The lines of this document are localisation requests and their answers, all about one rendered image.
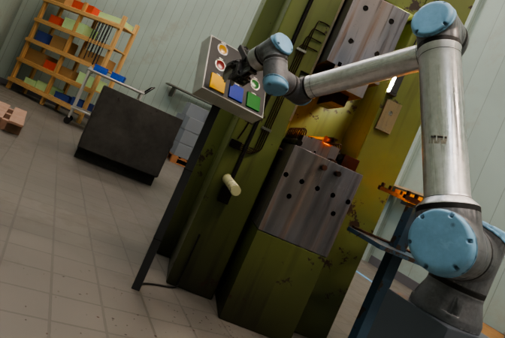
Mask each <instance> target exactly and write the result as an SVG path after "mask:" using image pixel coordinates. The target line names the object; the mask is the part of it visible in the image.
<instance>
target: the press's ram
mask: <svg viewBox="0 0 505 338"><path fill-rule="evenodd" d="M409 15H410V14H409V13H407V12H406V11H403V10H401V9H400V8H397V7H395V6H394V5H392V4H390V3H388V2H386V1H384V0H345V1H344V3H343V6H342V8H341V9H340V13H339V14H338V16H337V19H336V21H335V23H334V26H333V28H332V30H331V33H330V35H329V36H328V40H327V41H326V43H325V46H324V48H323V50H322V53H321V55H320V57H319V60H318V62H317V63H316V67H315V68H314V70H313V74H315V73H317V72H319V71H322V70H324V69H326V68H329V67H331V66H333V65H337V66H339V67H341V66H344V65H348V64H351V63H354V62H359V61H361V60H365V59H369V58H372V57H375V56H380V55H382V54H386V53H390V52H393V51H394V50H395V47H396V45H397V43H398V40H399V38H400V36H401V33H402V31H403V29H404V27H405V25H406V22H407V20H408V18H409Z"/></svg>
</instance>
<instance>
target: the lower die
mask: <svg viewBox="0 0 505 338"><path fill-rule="evenodd" d="M298 140H301V141H302V142H303V144H302V145H301V146H299V147H302V148H304V149H306V150H308V151H310V152H313V153H314V151H316V153H315V154H317V155H319V156H321V157H323V158H326V159H328V158H332V159H334V160H335V159H336V157H337V155H338V153H339V151H340V149H338V148H337V147H335V146H330V145H328V144H325V143H324V142H323V140H322V139H316V138H314V137H307V136H305V135H299V137H298Z"/></svg>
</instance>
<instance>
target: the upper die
mask: <svg viewBox="0 0 505 338"><path fill-rule="evenodd" d="M338 67H339V66H337V65H333V66H331V67H329V68H326V69H324V70H322V71H319V72H317V73H320V72H323V71H327V70H331V69H333V68H338ZM317 73H316V74H317ZM368 85H369V84H368ZM368 85H365V86H360V87H356V88H353V89H347V90H344V91H341V92H340V93H342V94H344V95H346V96H348V97H349V98H348V100H347V101H352V100H357V99H362V98H363V96H364V94H365V92H366V89H367V87H368Z"/></svg>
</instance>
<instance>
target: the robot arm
mask: <svg viewBox="0 0 505 338"><path fill-rule="evenodd" d="M411 29H412V32H413V34H414V35H415V36H416V40H417V45H414V46H411V47H406V48H403V49H401V50H396V51H393V52H390V53H386V54H382V55H380V56H375V57H372V58H369V59H365V60H361V61H359V62H354V63H351V64H348V65H344V66H341V67H338V68H333V69H331V70H327V71H323V72H320V73H317V74H312V75H307V76H304V77H297V76H295V75H294V74H293V73H291V72H290V71H288V55H290V54H291V53H292V51H293V46H292V42H291V41H290V39H289V38H288V37H287V36H286V35H284V34H283V33H276V34H275V35H272V36H270V37H269V38H268V39H267V40H265V41H263V42H262V43H260V44H259V45H258V46H256V47H254V48H252V49H251V50H249V49H248V48H247V47H245V46H243V45H241V44H240V46H239V47H238V51H239V53H240V55H241V57H242V59H236V60H234V61H233V60H232V61H231V62H229V63H228V64H227V65H226V67H225V70H224V72H223V75H222V79H223V80H224V83H225V82H226V81H227V80H230V84H231V86H233V85H234V83H235V82H236V83H238V84H240V85H242V86H245V85H246V84H248V83H250V82H251V77H252V74H253V75H257V72H258V71H263V81H262V83H263V88H264V90H265V92H266V93H268V94H269V95H272V96H281V95H282V96H283V97H285V98H287V99H288V100H290V101H291V102H292V103H293V104H296V105H298V106H304V105H307V104H309V103H310V102H311V101H312V99H314V98H317V97H320V96H323V95H329V94H332V93H335V92H341V91H344V90H347V89H353V88H356V87H360V86H365V85H368V84H372V83H377V82H380V81H384V80H389V79H392V78H396V77H401V76H404V75H408V74H413V73H416V72H419V92H420V113H421V133H422V173H423V194H424V198H423V199H422V201H421V202H420V203H418V204H417V205H416V219H415V220H414V221H413V223H412V225H411V226H410V229H409V234H408V245H409V248H410V252H411V254H412V256H413V257H414V259H415V260H416V262H417V263H418V264H419V265H420V266H422V267H423V268H425V269H426V270H427V271H428V272H429V273H428V275H427V277H426V278H425V279H424V280H423V281H422V282H421V283H420V284H419V285H418V286H417V287H416V288H415V289H414V290H413V291H412V292H411V294H410V297H409V300H410V301H411V302H412V303H414V304H415V305H416V306H417V307H419V308H420V309H422V310H424V311H426V312H427V313H429V314H430V315H432V316H434V317H435V318H438V319H439V320H441V321H444V322H445V323H447V324H450V325H452V326H453V327H456V328H458V329H459V330H462V331H464V332H467V333H470V334H473V335H476V336H479V335H480V333H481V331H482V322H483V304H484V302H485V299H486V297H487V295H488V292H489V290H490V288H491V285H492V283H493V281H494V278H495V276H496V274H497V272H498V269H499V267H500V264H501V262H502V260H503V257H504V256H505V232H504V231H502V230H501V229H499V228H496V227H495V226H493V225H490V224H489V223H487V222H484V221H483V220H482V211H481V206H480V205H479V204H478V203H477V202H475V201H474V200H473V199H472V197H471V187H470V167H469V156H468V145H467V124H466V113H465V103H464V81H463V71H462V60H461V57H462V56H463V55H464V53H465V51H466V49H467V46H468V43H469V34H468V32H467V30H466V28H465V27H464V25H463V23H462V21H461V20H460V18H459V17H458V15H457V13H456V10H455V9H454V8H453V7H452V6H451V4H449V3H447V2H443V1H435V2H430V3H428V4H426V5H424V6H422V7H421V8H420V9H419V10H418V11H417V12H416V13H415V14H414V16H413V18H412V21H411Z"/></svg>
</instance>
